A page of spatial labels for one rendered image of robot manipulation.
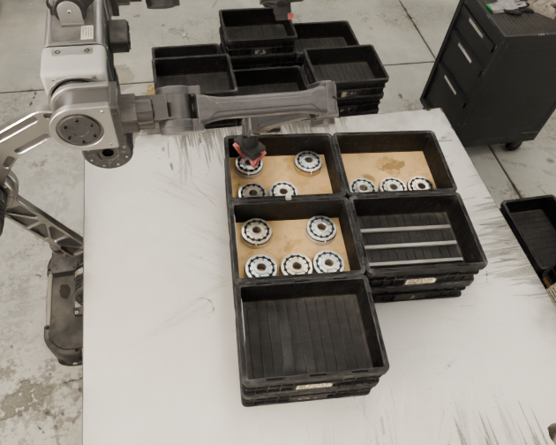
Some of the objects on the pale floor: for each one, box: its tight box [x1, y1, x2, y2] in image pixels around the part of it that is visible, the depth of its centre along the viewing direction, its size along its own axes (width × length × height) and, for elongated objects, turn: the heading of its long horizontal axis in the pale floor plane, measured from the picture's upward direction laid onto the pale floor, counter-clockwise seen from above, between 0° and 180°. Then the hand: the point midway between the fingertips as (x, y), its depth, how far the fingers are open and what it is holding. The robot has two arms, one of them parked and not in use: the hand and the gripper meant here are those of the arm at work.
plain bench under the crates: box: [82, 108, 556, 445], centre depth 202 cm, size 160×160×70 cm
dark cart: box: [419, 0, 556, 151], centre depth 290 cm, size 60×45×90 cm
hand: (249, 160), depth 180 cm, fingers open, 6 cm apart
